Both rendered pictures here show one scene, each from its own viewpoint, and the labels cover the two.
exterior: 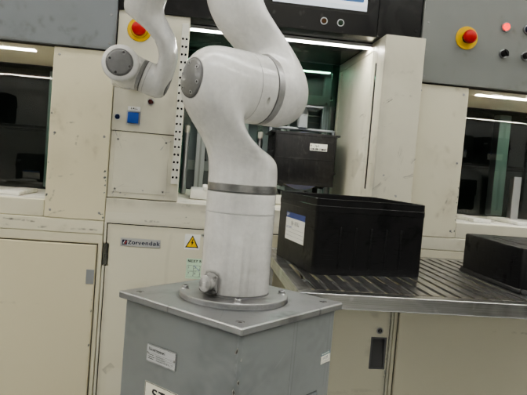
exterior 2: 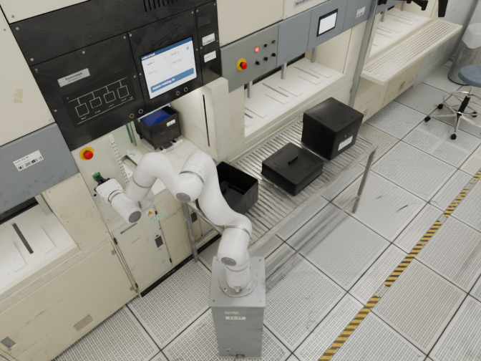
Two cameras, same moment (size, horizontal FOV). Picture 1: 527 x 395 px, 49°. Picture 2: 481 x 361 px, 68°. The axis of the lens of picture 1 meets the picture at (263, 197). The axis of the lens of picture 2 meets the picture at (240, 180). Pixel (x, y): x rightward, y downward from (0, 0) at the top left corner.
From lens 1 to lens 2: 155 cm
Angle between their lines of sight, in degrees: 53
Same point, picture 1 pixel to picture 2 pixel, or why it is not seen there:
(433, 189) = (235, 132)
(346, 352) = not seen: hidden behind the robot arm
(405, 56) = (220, 93)
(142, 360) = (222, 314)
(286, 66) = (247, 227)
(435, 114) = (232, 104)
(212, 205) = (234, 274)
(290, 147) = (158, 130)
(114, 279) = (123, 245)
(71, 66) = (59, 192)
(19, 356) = (97, 291)
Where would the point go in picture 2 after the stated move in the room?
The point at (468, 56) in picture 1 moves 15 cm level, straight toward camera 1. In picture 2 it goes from (243, 71) to (251, 85)
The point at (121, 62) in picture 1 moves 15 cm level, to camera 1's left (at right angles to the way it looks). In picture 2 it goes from (136, 216) to (103, 233)
